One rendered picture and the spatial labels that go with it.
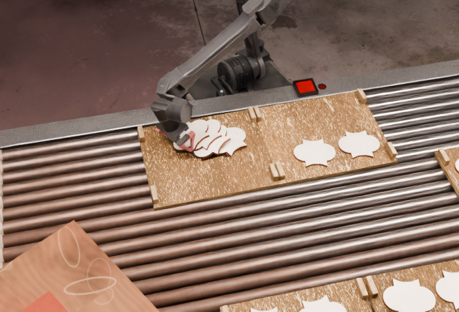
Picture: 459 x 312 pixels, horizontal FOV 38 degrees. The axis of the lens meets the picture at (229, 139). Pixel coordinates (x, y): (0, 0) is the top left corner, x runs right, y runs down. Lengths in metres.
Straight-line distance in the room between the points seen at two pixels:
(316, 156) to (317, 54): 1.90
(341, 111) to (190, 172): 0.60
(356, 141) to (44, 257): 1.08
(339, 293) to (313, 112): 0.72
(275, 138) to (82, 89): 1.83
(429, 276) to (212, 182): 0.72
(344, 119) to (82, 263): 1.04
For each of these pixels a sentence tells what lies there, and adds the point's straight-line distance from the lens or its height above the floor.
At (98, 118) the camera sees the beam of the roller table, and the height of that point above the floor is 0.92.
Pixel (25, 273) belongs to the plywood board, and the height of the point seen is 1.04.
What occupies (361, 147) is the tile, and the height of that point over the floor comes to 0.95.
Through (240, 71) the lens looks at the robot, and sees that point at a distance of 3.32.
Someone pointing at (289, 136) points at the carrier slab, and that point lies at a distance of 2.29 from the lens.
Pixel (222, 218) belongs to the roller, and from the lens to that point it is 2.09.
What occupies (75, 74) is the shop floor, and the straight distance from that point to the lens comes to 3.98.
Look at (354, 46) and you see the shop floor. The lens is 4.17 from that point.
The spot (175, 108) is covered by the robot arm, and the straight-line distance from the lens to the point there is 2.04.
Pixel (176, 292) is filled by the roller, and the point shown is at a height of 0.92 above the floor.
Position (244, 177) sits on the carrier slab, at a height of 0.94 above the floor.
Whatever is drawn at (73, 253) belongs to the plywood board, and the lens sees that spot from 1.91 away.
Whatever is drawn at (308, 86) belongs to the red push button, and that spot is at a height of 0.93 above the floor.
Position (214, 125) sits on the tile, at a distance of 2.24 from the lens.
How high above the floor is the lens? 2.61
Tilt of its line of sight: 48 degrees down
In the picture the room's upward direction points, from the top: 1 degrees clockwise
